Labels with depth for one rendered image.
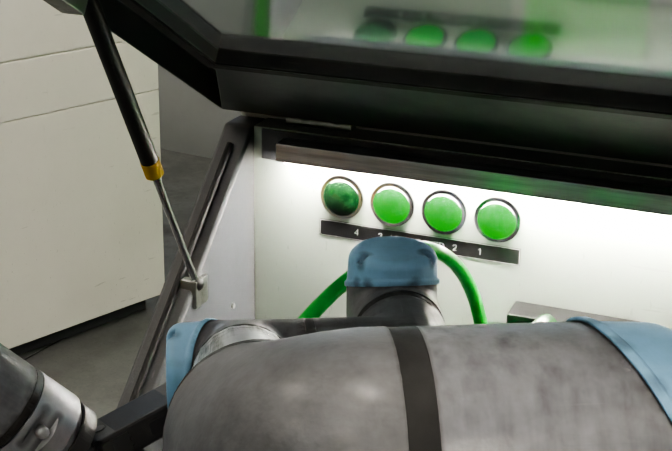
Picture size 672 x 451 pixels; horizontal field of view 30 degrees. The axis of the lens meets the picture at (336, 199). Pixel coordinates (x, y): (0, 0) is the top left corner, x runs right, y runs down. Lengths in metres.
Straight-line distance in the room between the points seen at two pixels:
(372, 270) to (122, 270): 3.34
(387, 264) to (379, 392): 0.49
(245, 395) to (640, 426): 0.16
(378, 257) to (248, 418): 0.49
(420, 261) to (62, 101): 3.06
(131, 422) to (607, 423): 0.57
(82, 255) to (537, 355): 3.70
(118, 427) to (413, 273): 0.27
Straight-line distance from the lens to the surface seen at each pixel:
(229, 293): 1.44
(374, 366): 0.52
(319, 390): 0.52
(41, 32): 3.92
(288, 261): 1.47
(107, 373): 4.07
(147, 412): 1.04
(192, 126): 6.17
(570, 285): 1.37
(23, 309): 4.12
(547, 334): 0.55
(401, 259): 1.00
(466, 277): 1.25
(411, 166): 1.34
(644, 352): 0.55
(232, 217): 1.42
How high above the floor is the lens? 1.84
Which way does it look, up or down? 19 degrees down
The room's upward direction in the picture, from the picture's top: 1 degrees clockwise
